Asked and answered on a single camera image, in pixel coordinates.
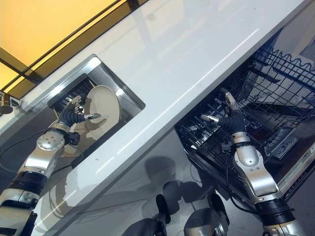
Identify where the stainless steel sink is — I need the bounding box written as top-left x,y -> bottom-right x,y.
46,53 -> 146,168

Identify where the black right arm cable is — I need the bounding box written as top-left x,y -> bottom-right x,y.
224,147 -> 262,215

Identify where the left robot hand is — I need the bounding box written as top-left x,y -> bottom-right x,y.
57,96 -> 101,128

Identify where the robot leg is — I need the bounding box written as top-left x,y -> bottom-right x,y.
131,193 -> 173,236
183,193 -> 231,236

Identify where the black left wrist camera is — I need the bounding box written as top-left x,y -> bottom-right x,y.
68,132 -> 81,145

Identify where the robot right leg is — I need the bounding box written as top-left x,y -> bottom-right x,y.
183,193 -> 231,236

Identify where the dishwasher detergent dispenser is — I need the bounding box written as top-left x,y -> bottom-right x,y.
264,127 -> 299,159

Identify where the grey left arm cable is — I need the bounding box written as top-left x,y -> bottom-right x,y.
0,129 -> 50,171

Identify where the open dishwasher door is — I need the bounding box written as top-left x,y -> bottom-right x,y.
184,126 -> 315,201

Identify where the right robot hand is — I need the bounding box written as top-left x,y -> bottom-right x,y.
201,88 -> 247,135

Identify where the black slatted dish rack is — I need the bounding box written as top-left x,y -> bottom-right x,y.
54,73 -> 97,114

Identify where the dark window frame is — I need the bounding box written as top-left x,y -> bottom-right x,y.
0,0 -> 151,93

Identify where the dark wire dishwasher rack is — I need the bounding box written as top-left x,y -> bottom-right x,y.
175,46 -> 315,173

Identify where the white cabinet front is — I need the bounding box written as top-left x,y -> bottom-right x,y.
36,126 -> 222,236

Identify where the cream ceramic plate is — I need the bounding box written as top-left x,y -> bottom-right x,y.
82,85 -> 122,131

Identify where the robot left leg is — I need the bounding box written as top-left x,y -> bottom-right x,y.
131,193 -> 173,236

